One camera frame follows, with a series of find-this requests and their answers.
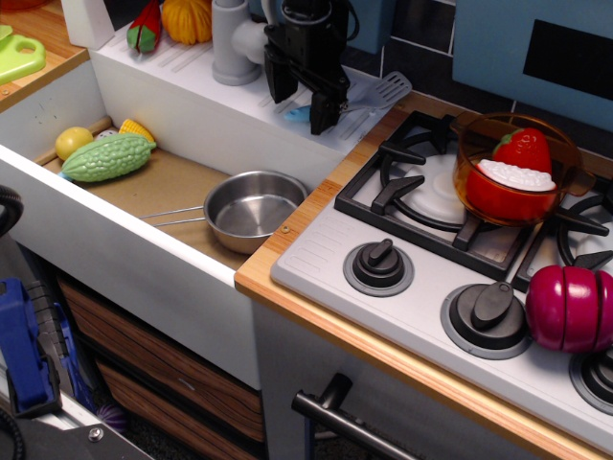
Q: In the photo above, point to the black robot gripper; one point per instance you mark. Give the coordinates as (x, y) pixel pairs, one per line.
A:
(310, 55)

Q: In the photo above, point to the blue handled grey spatula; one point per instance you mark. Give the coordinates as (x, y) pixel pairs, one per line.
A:
(365, 93)

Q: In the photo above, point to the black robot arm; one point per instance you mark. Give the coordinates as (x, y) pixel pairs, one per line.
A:
(313, 12)

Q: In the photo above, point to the small steel pan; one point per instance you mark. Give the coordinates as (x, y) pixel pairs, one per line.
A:
(244, 210)

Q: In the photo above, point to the grey toy faucet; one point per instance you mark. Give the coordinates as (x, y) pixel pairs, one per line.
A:
(238, 43)

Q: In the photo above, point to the orange toy pumpkin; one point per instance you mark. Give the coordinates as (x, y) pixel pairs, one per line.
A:
(188, 21)

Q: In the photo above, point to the black stove burner grate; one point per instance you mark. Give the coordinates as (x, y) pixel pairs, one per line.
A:
(406, 190)

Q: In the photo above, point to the red green toy pepper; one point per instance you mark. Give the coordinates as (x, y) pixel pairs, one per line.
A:
(145, 31)

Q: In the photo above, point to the yellow toy corn cob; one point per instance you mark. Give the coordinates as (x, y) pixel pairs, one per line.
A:
(133, 127)

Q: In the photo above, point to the left black stove knob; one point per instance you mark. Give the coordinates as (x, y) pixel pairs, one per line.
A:
(379, 269)

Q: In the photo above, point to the black stove knob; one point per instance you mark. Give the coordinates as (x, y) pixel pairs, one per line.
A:
(486, 321)
(379, 269)
(591, 376)

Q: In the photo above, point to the green toy bitter gourd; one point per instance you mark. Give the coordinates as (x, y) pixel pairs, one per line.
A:
(108, 158)

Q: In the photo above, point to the white dotted toy ball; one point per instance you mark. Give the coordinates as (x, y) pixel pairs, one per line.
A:
(105, 133)

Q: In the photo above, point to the red bowl of rice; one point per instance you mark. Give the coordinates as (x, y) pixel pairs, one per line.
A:
(501, 192)

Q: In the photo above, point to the amber transparent toy pot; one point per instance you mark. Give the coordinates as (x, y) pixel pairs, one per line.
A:
(478, 136)

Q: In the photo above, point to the white block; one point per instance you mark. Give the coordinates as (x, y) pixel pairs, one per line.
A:
(88, 23)

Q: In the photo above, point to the red toy strawberry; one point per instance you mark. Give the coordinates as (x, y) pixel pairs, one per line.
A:
(526, 148)

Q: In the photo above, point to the yellow toy lemon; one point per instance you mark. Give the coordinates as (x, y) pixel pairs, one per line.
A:
(71, 139)

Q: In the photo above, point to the green toy cutting board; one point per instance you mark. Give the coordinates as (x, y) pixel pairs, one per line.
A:
(21, 56)

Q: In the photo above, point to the middle black stove knob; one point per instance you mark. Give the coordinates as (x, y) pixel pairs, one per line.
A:
(486, 321)

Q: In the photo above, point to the upper wooden drawer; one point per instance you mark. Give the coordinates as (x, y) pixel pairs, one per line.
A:
(174, 372)

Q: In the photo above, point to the wooden drawer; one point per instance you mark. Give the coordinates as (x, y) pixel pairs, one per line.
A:
(201, 438)
(174, 372)

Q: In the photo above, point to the magenta toy onion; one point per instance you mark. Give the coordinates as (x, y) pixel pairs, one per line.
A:
(569, 309)

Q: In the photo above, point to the lower wooden drawer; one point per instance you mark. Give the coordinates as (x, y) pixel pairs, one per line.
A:
(201, 438)

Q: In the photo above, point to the purple ball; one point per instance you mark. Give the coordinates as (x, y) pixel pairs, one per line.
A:
(114, 416)

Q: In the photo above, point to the blue clamp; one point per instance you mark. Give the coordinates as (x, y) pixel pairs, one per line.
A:
(39, 351)

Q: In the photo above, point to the right black stove knob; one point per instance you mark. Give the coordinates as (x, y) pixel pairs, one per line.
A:
(591, 376)

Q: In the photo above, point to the black oven door handle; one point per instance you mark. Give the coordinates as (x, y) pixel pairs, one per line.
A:
(325, 410)

